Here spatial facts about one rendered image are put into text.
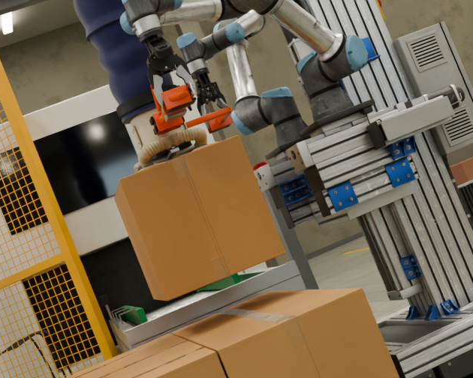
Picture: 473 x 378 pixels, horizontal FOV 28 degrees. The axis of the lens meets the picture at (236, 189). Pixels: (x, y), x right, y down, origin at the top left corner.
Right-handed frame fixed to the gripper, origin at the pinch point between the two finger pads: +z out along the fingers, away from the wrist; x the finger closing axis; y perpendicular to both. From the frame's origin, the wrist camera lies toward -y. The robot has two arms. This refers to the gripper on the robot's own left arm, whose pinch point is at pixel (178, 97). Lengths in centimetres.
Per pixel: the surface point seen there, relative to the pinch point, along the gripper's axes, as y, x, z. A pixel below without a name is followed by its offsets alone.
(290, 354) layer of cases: -32, 4, 73
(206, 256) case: 28, 7, 45
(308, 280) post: 150, -47, 76
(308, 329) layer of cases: -32, -2, 70
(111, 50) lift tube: 53, 6, -30
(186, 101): -4.0, -1.0, 2.4
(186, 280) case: 28, 15, 49
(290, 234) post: 151, -48, 54
